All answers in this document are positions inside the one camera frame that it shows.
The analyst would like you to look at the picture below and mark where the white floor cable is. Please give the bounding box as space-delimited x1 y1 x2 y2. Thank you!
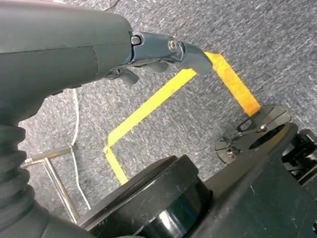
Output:
71 88 91 211

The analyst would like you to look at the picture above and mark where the chrome workbench frame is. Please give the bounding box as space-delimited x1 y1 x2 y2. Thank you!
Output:
23 146 81 225

